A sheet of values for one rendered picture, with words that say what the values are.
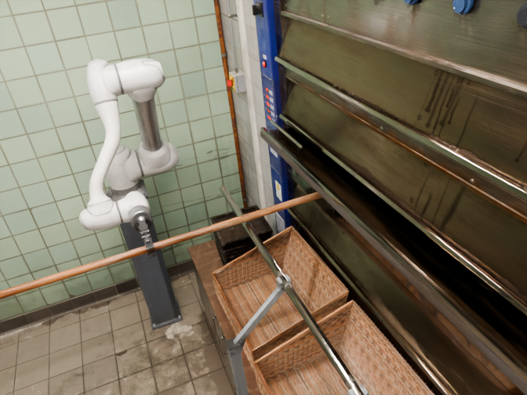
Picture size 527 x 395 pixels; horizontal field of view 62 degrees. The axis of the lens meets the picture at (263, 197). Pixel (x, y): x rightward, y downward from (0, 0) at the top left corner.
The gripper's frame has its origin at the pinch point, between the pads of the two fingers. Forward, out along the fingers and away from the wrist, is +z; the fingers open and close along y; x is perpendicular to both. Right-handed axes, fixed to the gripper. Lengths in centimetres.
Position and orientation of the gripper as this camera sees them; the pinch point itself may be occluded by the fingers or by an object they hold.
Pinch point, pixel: (150, 247)
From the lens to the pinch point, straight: 179.0
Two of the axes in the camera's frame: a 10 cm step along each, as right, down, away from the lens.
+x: -9.2, 2.8, -2.8
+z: 3.8, 4.7, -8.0
